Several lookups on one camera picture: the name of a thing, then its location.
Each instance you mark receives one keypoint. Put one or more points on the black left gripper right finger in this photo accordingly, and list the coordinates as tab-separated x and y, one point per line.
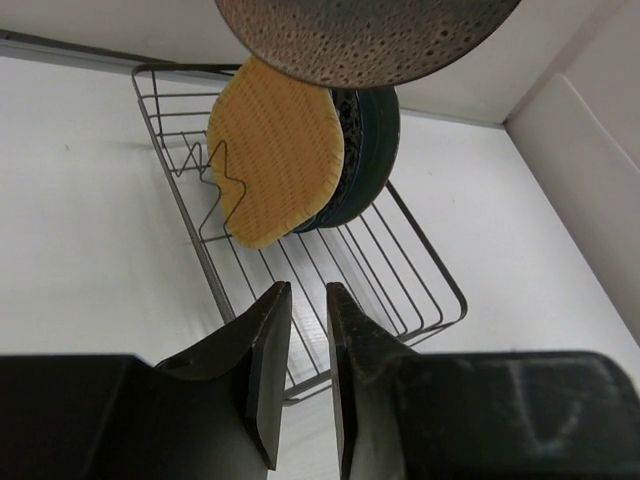
377	413

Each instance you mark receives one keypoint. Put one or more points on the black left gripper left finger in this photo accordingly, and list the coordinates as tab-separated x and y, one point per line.
230	387

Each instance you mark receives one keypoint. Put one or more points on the woven bamboo plate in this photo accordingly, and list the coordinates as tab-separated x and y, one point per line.
276	150

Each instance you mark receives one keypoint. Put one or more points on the grey-blue round plate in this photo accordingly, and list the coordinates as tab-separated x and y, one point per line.
379	146

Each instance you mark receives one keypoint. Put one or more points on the blue floral white plate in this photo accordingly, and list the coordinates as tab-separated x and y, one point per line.
347	106

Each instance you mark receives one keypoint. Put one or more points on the brown speckled plate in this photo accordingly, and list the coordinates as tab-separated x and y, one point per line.
362	44

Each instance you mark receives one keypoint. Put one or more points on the grey wire dish rack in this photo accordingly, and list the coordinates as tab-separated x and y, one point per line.
383	257

